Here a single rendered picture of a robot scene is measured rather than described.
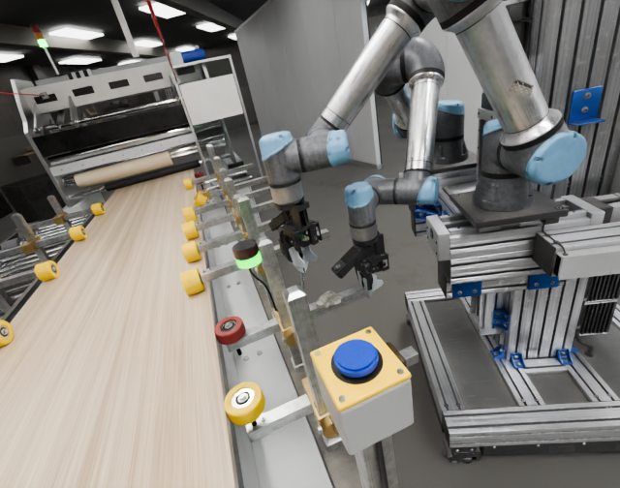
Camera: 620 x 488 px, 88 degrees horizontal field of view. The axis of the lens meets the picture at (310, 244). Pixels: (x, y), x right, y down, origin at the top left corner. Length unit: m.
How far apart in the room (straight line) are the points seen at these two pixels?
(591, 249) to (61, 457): 1.27
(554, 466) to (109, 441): 1.50
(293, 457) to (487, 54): 1.00
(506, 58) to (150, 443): 0.99
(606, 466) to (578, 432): 0.23
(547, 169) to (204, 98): 2.81
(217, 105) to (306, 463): 2.86
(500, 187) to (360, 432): 0.80
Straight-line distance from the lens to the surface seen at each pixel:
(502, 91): 0.80
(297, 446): 0.99
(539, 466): 1.72
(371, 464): 0.41
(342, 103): 0.83
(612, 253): 1.06
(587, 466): 1.77
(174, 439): 0.77
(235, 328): 0.91
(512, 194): 1.00
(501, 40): 0.77
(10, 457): 1.00
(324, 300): 0.97
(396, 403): 0.32
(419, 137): 0.95
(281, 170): 0.72
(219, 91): 3.24
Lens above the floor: 1.46
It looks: 27 degrees down
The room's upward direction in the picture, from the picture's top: 13 degrees counter-clockwise
